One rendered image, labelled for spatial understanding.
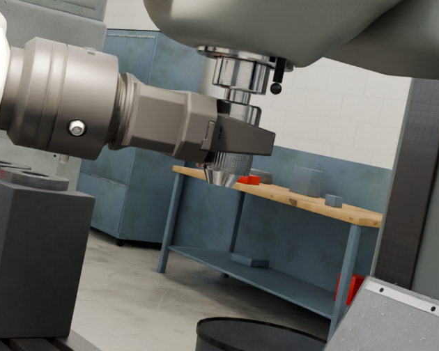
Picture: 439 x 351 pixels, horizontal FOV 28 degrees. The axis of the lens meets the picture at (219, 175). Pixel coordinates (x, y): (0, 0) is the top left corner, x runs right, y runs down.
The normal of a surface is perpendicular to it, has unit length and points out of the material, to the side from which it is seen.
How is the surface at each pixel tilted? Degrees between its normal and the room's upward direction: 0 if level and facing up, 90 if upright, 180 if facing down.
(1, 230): 90
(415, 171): 90
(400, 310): 63
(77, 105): 92
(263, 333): 87
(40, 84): 79
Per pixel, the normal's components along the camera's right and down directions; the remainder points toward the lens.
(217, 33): -0.30, 0.84
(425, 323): -0.63, -0.56
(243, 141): 0.28, 0.11
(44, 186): 0.50, 0.14
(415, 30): -0.82, 0.03
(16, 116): -0.58, 0.29
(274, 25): 0.35, 0.69
